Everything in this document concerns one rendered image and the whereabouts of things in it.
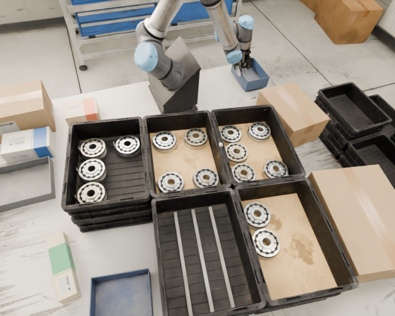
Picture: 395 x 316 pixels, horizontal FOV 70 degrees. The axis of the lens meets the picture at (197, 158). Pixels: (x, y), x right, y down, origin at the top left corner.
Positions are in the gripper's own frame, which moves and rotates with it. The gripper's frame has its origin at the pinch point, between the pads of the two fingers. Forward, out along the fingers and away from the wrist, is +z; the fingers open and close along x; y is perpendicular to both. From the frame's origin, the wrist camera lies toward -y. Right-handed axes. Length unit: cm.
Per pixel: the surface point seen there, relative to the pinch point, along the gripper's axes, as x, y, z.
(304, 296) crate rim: -34, 118, -20
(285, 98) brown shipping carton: 9.2, 34.7, -7.8
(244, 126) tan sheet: -18.2, 43.8, -8.1
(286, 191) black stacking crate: -18, 82, -11
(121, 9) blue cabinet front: -50, -139, 19
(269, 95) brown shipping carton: 2.2, 30.2, -8.6
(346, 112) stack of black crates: 71, 27, 37
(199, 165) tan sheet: -46, 58, -12
